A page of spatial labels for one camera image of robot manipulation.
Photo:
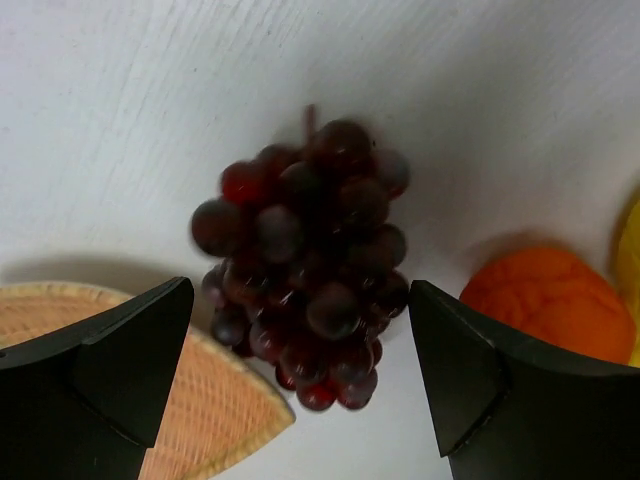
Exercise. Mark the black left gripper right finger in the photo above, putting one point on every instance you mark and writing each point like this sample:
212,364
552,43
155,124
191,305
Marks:
505,405

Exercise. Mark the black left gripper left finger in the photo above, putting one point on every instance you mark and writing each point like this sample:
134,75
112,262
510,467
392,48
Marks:
87,401

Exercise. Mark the fake orange fruit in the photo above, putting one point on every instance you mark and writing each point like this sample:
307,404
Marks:
552,295

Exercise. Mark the dark red fake grapes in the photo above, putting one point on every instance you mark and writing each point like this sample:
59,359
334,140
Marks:
306,275

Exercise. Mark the fake yellow fruit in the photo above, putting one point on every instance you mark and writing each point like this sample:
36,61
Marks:
626,265

